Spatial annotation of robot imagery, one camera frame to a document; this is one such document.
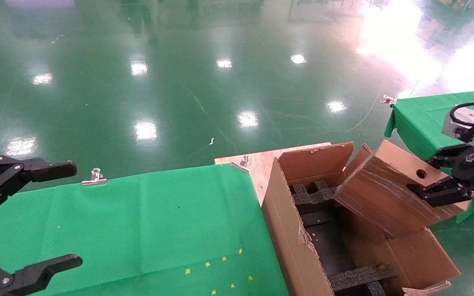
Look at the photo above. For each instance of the small brown cardboard box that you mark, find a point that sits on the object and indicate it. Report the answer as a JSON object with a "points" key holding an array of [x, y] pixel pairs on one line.
{"points": [[377, 193]]}

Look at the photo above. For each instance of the large open cardboard carton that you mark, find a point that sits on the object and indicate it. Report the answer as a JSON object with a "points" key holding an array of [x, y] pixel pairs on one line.
{"points": [[290, 230]]}

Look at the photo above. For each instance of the green cloth with creases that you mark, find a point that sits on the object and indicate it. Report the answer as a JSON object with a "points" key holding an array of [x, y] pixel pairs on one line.
{"points": [[422, 119]]}

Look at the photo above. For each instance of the metal binder clip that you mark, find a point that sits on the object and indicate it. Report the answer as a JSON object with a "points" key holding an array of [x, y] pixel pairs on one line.
{"points": [[94, 179], [244, 160], [389, 100]]}

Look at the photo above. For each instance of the large green table cloth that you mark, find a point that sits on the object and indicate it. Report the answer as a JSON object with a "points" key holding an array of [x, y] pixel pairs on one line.
{"points": [[138, 218]]}

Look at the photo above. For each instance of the black notched foam insert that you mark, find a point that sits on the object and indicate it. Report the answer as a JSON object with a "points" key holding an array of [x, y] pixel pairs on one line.
{"points": [[315, 196]]}

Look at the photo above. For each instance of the black foam insert bar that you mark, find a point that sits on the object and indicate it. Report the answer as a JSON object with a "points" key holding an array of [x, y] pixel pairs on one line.
{"points": [[356, 277]]}

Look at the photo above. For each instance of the black foam bottom liner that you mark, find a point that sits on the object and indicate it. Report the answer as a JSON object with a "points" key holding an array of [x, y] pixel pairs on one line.
{"points": [[327, 246]]}

